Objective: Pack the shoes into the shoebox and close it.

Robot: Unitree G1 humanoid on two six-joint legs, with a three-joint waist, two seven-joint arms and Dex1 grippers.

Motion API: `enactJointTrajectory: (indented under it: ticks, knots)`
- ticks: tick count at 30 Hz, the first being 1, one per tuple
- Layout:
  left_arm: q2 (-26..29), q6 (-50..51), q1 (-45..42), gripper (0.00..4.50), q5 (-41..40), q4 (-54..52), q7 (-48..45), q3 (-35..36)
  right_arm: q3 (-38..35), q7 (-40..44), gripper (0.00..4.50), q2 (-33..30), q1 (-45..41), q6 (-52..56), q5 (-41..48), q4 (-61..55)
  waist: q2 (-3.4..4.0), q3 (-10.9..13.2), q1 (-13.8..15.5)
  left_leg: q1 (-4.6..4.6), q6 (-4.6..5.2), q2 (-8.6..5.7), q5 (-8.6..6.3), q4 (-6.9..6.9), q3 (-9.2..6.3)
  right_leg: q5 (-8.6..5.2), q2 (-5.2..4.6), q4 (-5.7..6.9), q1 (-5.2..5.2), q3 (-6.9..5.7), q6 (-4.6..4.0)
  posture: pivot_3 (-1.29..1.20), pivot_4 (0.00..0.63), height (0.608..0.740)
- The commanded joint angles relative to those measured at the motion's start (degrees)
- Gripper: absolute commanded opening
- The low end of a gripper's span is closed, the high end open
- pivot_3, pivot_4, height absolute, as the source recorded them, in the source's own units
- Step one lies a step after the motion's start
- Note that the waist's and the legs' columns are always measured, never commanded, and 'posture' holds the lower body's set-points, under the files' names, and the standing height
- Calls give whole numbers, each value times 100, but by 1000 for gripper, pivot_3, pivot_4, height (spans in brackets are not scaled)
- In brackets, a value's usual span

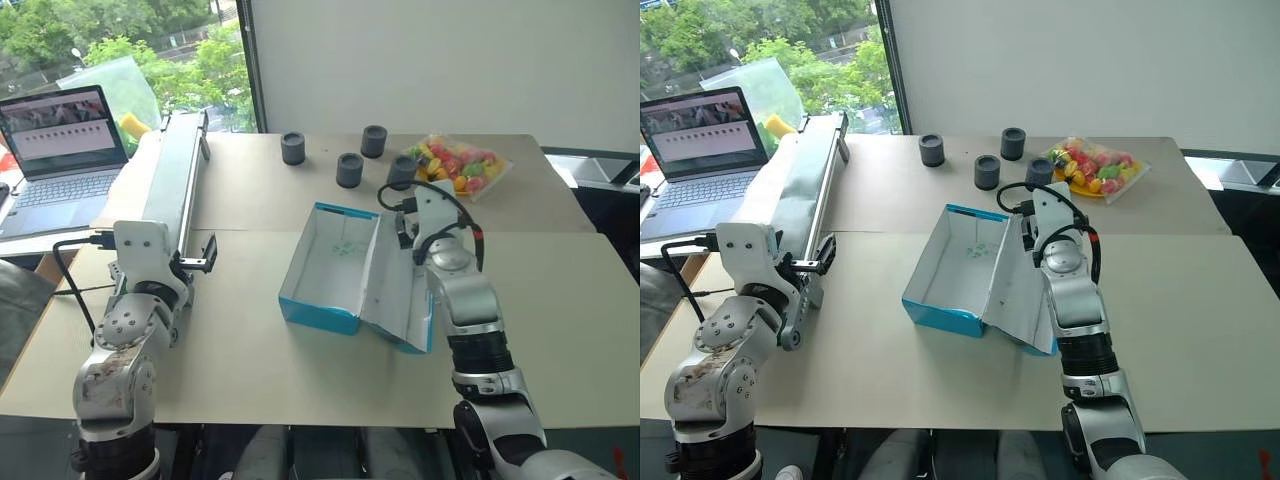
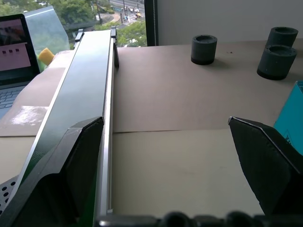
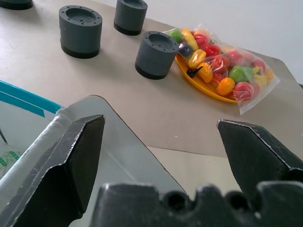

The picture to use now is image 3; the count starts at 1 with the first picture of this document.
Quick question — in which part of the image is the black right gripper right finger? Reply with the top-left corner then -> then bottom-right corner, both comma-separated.
217,119 -> 303,192

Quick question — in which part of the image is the clear bag of toy fruit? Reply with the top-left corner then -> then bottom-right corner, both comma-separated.
163,23 -> 281,116

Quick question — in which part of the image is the orange plastic plate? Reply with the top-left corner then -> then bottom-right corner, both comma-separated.
174,53 -> 238,104

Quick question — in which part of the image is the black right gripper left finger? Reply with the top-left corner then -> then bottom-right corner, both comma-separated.
1,114 -> 106,227

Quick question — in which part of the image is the grey cylindrical riser block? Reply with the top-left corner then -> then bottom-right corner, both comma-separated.
135,30 -> 179,80
114,0 -> 149,36
58,5 -> 103,60
0,0 -> 34,10

